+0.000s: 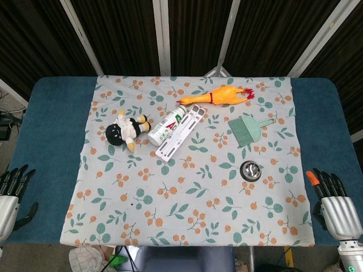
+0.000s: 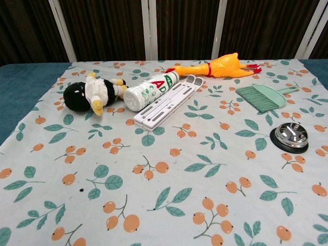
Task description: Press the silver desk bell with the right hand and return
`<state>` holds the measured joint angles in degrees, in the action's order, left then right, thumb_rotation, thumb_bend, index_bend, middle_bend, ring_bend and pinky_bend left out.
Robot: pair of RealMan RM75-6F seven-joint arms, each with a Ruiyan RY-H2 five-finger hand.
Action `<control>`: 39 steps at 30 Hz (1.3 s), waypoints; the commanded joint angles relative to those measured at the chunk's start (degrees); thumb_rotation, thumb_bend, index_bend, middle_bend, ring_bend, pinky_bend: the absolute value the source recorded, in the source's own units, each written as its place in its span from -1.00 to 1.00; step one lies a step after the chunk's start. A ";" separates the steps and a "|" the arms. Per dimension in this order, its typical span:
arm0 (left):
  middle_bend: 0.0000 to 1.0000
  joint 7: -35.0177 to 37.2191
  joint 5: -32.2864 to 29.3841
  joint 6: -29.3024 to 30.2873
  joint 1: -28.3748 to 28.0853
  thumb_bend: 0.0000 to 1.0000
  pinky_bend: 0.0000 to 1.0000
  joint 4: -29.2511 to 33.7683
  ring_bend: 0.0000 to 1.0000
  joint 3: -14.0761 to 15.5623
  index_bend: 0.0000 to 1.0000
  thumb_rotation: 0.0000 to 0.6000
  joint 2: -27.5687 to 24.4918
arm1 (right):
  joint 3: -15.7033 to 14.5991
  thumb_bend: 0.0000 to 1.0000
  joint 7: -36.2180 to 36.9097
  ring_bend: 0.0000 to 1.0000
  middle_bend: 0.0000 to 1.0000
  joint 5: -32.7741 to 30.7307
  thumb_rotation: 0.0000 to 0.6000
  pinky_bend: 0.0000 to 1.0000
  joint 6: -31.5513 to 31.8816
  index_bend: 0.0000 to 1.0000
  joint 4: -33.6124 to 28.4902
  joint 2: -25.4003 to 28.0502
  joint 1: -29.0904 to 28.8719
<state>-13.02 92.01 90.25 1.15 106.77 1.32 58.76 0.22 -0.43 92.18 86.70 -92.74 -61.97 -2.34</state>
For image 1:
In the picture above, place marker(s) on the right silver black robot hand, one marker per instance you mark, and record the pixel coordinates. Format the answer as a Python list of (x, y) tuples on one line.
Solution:
[(337, 212)]

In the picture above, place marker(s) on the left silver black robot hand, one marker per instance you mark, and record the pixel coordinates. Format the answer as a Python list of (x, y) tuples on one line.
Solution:
[(8, 204)]

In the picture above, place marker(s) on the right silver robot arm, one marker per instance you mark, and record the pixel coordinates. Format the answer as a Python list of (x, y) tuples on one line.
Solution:
[(350, 256)]

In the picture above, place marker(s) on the blue table cover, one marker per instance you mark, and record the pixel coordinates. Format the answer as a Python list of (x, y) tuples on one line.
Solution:
[(48, 147)]

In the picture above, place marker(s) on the white checked plastic bag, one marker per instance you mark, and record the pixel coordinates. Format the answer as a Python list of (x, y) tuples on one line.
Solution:
[(85, 259)]

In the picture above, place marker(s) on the green dustpan with brush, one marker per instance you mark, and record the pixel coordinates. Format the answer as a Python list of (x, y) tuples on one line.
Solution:
[(248, 130)]

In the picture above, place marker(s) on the green plastic object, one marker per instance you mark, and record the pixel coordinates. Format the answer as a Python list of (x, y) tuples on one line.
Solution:
[(117, 260)]

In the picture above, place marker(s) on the black white plush doll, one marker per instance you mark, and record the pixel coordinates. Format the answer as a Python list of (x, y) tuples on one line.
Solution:
[(127, 131)]

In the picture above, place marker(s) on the floral patterned cloth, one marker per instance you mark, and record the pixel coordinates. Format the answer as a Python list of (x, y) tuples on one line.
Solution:
[(187, 170)]

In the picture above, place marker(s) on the blue chair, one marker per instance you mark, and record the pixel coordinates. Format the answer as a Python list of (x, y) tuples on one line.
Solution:
[(184, 259)]

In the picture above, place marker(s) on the yellow rubber chicken toy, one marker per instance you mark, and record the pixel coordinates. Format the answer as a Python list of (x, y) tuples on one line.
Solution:
[(221, 95)]

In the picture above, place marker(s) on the white folding stand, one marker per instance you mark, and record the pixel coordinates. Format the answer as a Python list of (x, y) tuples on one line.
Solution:
[(181, 133)]

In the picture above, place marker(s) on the white green drink bottle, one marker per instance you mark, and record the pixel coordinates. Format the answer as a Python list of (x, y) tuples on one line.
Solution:
[(167, 124)]

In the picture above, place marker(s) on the white folding screen frame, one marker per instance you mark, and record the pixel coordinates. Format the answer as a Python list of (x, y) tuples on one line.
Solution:
[(163, 37)]

